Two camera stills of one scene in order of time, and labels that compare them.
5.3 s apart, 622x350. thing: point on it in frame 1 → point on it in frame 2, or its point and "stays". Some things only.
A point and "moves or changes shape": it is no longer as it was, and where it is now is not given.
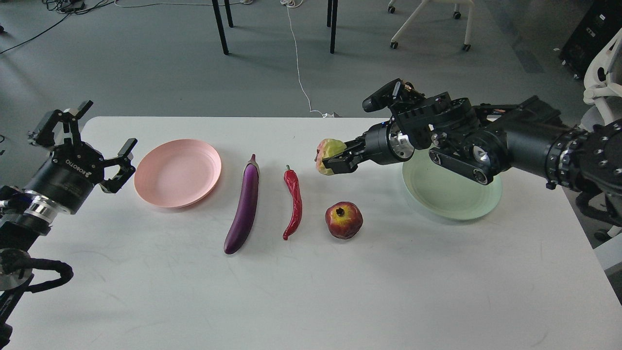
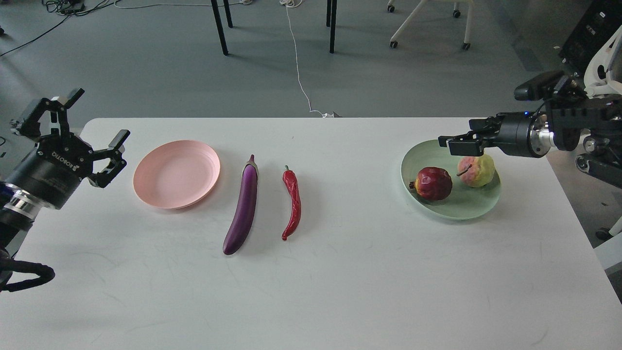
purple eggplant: [244, 216] stays
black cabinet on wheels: [601, 22] stays
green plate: [449, 190] stays
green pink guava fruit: [326, 148] moves or changes shape
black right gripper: [386, 144] → [521, 133]
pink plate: [177, 173] stays
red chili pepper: [291, 179] stays
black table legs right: [334, 23] stays
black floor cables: [69, 7] stays
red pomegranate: [344, 219] → [433, 183]
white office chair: [603, 86] stays
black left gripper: [66, 180] → [55, 166]
